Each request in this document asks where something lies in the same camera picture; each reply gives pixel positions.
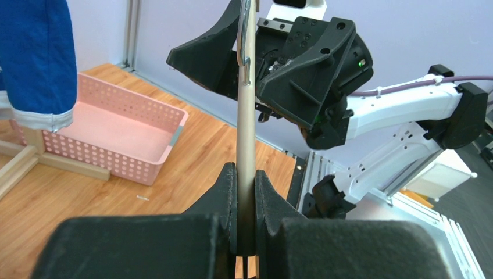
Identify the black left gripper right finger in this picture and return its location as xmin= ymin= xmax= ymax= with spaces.
xmin=255 ymin=170 xmax=452 ymax=278

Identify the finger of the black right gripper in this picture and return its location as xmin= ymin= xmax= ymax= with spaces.
xmin=166 ymin=0 xmax=241 ymax=101

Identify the wooden clothes rack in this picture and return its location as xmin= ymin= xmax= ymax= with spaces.
xmin=1 ymin=127 xmax=110 ymax=198

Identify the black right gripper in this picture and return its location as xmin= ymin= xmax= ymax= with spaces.
xmin=255 ymin=17 xmax=373 ymax=150

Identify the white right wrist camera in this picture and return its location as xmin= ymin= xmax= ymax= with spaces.
xmin=266 ymin=0 xmax=327 ymax=22

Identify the blue underwear white trim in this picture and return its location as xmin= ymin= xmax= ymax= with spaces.
xmin=1 ymin=1 xmax=77 ymax=132

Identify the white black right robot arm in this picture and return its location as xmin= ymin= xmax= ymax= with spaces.
xmin=167 ymin=1 xmax=488 ymax=219

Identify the beige clip hanger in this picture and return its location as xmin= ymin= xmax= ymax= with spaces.
xmin=236 ymin=1 xmax=257 ymax=278

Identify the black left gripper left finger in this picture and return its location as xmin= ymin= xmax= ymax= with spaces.
xmin=31 ymin=163 xmax=237 ymax=278

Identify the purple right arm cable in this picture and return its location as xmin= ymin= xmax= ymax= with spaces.
xmin=348 ymin=74 xmax=493 ymax=98

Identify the pink perforated plastic basket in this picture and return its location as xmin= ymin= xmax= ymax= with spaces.
xmin=9 ymin=72 xmax=190 ymax=187

